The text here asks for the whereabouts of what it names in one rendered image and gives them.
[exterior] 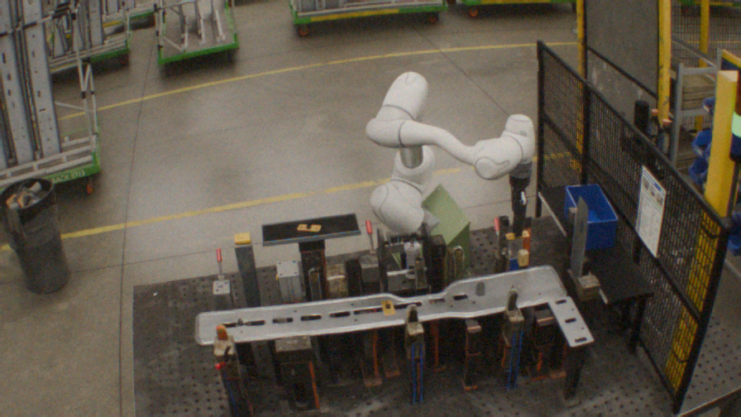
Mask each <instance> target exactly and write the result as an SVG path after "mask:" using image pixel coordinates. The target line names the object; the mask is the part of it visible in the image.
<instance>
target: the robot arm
mask: <svg viewBox="0 0 741 417"><path fill-rule="evenodd" d="M427 96H428V83H427V81H426V80H425V78H424V77H423V76H421V75H420V74H417V73H414V72H408V73H404V74H402V75H400V76H399V77H398V78H397V79H396V80H395V81H394V83H393V84H392V86H391V87H390V90H389V92H388V93H387V95H386V97H385V100H384V103H383V106H382V108H381V110H380V111H379V113H378V115H377V116H376V118H373V119H371V120H370V121H369V122H368V124H367V126H366V136H367V137H368V138H369V139H370V140H371V141H373V142H374V143H375V144H377V145H379V146H384V147H389V148H396V149H399V151H398V152H397V154H396V156H395V159H394V169H393V174H392V176H391V179H390V182H389V183H386V184H382V185H380V186H379V187H378V188H377V189H375V191H374V192H373V193H372V195H371V197H370V207H371V209H372V211H373V213H374V214H375V216H376V217H377V218H378V219H379V220H380V221H381V222H382V223H383V224H384V225H385V226H386V227H387V228H388V229H390V230H391V231H396V230H399V232H401V233H406V232H412V231H416V230H418V231H419V232H420V236H422V223H423V222H427V223H428V226H429V228H430V232H431V231H432V230H433V229H434V228H435V227H436V226H437V225H438V224H439V223H440V220H439V219H438V218H435V217H434V216H433V215H432V214H431V213H430V212H429V211H428V208H427V206H426V205H425V204H423V205H421V199H422V196H423V193H424V191H425V189H426V188H427V186H428V183H429V181H430V179H431V177H432V174H433V171H434V167H435V156H434V154H433V151H432V150H431V149H430V148H429V147H428V146H427V145H434V146H439V147H441V148H442V149H443V150H444V151H445V152H447V153H448V154H449V155H450V156H452V157H453V158H455V159H456V160H458V161H460V162H463V163H466V164H468V165H473V166H474V167H475V169H476V173H477V174H478V175H479V176H480V177H481V178H482V179H484V180H498V179H500V178H502V177H504V176H505V175H507V174H509V184H510V187H511V204H512V211H513V215H514V216H513V233H514V236H515V237H521V236H523V221H525V218H526V210H527V204H528V199H525V195H526V190H525V189H526V188H527V187H528V186H529V184H530V175H531V174H532V167H533V153H534V147H535V136H534V129H533V123H532V121H531V119H530V118H529V117H526V116H524V115H521V114H516V115H512V116H510V117H509V119H508V121H507V123H506V125H505V131H504V132H503V134H502V136H501V138H499V139H497V138H494V139H489V140H485V141H478V142H477V143H476V145H475V146H464V145H463V144H462V143H460V142H459V141H458V140H457V139H456V138H455V137H454V136H453V135H452V134H451V133H449V132H447V131H445V130H443V129H441V128H438V127H433V126H429V125H425V124H422V123H421V118H422V117H423V114H424V109H425V105H426V102H427Z"/></svg>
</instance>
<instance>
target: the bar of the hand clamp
mask: <svg viewBox="0 0 741 417"><path fill-rule="evenodd" d="M498 222H499V252H500V260H502V248H504V247H505V252H506V255H505V257H506V258H507V259H509V240H508V239H507V237H506V236H505V234H508V233H509V216H508V214H501V215H498Z"/></svg>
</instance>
